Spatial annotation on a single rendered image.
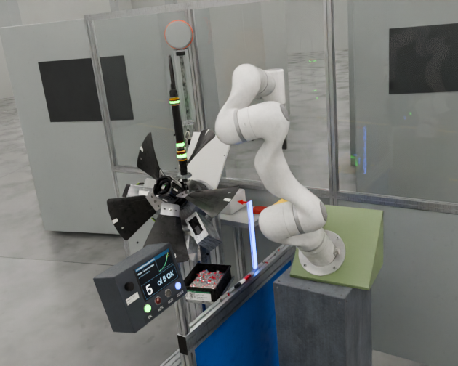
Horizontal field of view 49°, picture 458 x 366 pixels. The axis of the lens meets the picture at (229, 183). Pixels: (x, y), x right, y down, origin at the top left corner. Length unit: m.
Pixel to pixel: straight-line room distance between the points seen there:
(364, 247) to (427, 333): 1.06
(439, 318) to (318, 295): 1.07
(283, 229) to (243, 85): 0.50
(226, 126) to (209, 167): 1.14
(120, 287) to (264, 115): 0.67
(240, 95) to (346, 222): 0.79
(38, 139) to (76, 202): 0.70
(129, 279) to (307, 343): 0.86
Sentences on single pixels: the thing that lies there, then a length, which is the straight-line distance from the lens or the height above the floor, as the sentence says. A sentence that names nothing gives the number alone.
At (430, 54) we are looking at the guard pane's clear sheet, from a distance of 2.50.
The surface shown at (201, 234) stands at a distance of 2.37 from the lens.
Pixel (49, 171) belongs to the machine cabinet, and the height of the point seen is 0.70.
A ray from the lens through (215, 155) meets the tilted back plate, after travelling 2.67.
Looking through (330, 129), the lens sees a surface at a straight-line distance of 2.70.
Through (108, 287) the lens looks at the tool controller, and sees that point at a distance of 1.60.
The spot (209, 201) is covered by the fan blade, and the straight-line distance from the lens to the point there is 2.25.
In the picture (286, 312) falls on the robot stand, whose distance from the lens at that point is 2.11.
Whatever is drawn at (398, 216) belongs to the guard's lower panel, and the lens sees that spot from 2.73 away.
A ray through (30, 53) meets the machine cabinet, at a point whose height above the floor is 1.80.
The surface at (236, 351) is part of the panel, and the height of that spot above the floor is 0.58.
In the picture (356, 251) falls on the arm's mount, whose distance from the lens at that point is 2.05.
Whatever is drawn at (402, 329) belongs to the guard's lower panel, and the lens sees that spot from 3.04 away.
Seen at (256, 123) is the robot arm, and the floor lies 1.65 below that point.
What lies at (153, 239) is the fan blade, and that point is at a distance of 2.35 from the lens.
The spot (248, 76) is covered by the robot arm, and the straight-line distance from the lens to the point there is 1.58.
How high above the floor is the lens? 1.95
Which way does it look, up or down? 18 degrees down
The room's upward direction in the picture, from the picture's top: 6 degrees counter-clockwise
